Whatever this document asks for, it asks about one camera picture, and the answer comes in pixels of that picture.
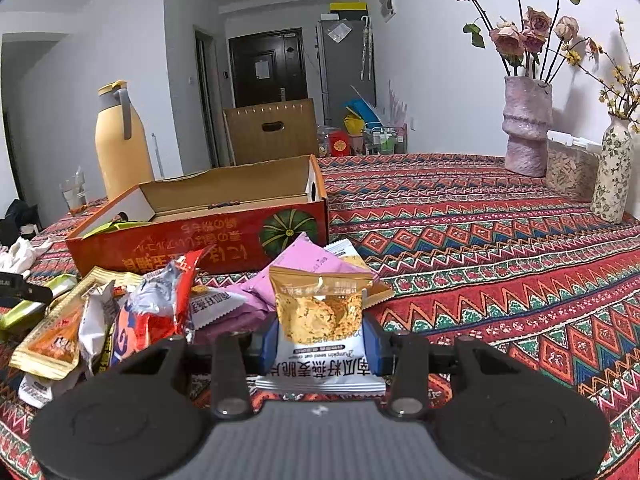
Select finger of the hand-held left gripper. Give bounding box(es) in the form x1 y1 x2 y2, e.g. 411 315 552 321
0 272 54 306

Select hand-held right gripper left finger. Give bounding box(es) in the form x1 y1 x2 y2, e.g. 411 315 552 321
112 319 279 421

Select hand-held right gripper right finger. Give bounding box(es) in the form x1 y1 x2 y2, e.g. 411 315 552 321
363 317 526 421

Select green snack packet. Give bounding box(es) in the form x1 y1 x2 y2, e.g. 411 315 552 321
0 276 79 332

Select gold white oat crisp packet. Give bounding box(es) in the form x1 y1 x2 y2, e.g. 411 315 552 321
255 265 387 395
191 284 249 331

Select pink snack packet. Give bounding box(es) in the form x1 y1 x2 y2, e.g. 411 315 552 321
240 232 332 311
194 302 276 345

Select yellow-green snack packet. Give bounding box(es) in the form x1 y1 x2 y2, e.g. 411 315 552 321
81 219 132 239

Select red silver snack packet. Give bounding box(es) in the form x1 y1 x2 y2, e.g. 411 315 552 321
112 247 207 367

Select orange pumpkin print cardboard box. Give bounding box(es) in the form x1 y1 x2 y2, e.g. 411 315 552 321
65 154 331 276

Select white cloth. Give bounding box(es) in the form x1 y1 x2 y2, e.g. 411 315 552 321
0 236 54 274

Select orange snack packet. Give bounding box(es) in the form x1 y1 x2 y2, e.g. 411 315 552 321
10 305 89 381

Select white gold cracker packet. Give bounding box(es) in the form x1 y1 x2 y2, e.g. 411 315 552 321
326 239 396 307

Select small white snack packet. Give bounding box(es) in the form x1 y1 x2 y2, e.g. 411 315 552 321
17 371 57 409

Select glass cup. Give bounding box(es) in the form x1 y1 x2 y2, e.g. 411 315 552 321
60 167 90 217

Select yellow thermos jug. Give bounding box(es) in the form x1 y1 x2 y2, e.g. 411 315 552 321
95 80 156 202

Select red gift box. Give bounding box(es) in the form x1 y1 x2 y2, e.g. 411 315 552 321
327 130 351 157

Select tall brown cardboard box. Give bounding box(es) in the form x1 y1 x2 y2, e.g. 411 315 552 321
223 98 321 167

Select clear seed container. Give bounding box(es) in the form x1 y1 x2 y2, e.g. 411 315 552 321
545 130 602 204

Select pink textured vase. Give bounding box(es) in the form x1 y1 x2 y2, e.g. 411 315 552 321
501 76 554 179

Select grey refrigerator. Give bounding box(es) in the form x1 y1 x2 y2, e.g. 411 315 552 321
316 16 377 129

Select dark entrance door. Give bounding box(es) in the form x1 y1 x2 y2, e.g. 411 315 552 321
228 28 307 109

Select white umbrella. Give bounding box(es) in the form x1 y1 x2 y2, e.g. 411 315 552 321
360 16 375 81

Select dried pink roses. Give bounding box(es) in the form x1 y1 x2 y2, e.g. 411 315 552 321
436 0 601 83

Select yellow box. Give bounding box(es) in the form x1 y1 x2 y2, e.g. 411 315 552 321
330 2 369 21

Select yellow blossom branch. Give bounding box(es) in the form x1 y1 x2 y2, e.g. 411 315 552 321
562 10 640 134

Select wire rack with bottles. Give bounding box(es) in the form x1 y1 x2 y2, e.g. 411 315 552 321
362 122 409 157

